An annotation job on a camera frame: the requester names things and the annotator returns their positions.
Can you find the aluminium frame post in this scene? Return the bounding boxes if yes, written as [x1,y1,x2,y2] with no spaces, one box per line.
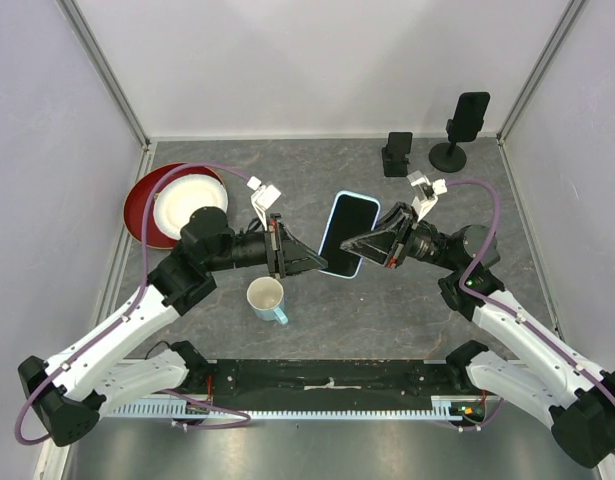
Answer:
[57,0,151,150]
[496,0,588,146]

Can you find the white round plate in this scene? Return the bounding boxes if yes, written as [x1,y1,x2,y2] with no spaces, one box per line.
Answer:
[153,174,228,240]

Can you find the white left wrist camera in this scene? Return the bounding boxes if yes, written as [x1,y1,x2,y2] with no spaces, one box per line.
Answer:
[247,176,281,230]

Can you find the aluminium frame post left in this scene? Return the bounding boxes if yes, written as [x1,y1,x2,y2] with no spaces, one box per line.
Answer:
[57,0,151,150]

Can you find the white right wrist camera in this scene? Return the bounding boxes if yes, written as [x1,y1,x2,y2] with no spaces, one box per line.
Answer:
[407,171,447,220]

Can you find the light blue mug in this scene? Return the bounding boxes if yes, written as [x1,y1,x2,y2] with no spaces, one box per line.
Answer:
[246,277,288,325]

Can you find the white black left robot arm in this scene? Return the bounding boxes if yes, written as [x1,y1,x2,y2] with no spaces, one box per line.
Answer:
[14,207,327,447]

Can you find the black round-base phone holder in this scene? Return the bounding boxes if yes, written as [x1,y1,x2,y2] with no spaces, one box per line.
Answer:
[428,119,467,173]

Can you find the aluminium frame post right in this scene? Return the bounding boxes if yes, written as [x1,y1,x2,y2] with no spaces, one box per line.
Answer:
[496,0,588,146]

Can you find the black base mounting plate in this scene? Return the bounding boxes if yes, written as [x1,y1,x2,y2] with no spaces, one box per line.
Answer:
[151,340,493,401]

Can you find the black folding phone stand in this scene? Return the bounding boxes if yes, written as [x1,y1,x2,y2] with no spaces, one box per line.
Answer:
[381,132,413,178]

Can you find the red round tray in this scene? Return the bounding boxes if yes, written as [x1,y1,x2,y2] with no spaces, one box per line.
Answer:
[123,163,225,250]

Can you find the black phone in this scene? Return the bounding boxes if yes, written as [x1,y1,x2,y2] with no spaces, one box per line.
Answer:
[449,92,491,143]

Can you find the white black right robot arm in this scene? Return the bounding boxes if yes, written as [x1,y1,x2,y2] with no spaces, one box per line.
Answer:
[340,202,615,468]

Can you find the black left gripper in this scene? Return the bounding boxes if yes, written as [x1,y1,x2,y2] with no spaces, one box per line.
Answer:
[207,213,329,279]

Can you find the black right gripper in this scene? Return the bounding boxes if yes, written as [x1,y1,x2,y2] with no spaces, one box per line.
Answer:
[340,201,461,272]

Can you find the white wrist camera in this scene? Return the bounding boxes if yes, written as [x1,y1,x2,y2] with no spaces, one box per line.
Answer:
[247,176,281,230]
[407,171,447,220]

